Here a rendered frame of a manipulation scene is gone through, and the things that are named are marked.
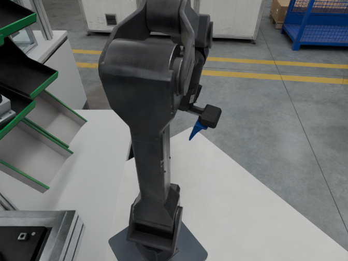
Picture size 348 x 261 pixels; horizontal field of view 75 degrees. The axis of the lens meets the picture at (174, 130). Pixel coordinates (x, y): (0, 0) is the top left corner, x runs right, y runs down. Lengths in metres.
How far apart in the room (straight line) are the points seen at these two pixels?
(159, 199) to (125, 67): 0.21
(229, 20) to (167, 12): 3.98
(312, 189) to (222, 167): 1.33
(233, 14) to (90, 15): 2.42
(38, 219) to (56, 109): 0.36
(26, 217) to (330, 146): 2.39
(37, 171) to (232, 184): 0.61
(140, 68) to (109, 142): 0.80
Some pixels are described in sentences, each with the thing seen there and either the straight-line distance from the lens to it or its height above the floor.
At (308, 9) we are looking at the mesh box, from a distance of 4.21.
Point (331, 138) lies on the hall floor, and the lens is 2.67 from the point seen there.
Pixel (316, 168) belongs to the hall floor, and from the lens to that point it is 2.29.
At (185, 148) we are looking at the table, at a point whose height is 0.86.
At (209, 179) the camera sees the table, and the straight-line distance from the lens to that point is 0.84.
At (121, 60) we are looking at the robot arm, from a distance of 0.21.
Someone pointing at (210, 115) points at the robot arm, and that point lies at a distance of 0.50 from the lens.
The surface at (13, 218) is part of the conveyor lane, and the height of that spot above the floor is 0.95.
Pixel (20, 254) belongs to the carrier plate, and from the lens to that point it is 0.70.
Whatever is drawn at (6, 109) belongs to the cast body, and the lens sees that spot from 0.62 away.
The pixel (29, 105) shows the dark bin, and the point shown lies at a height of 1.21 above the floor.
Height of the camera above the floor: 1.54
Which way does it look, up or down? 42 degrees down
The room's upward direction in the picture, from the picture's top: straight up
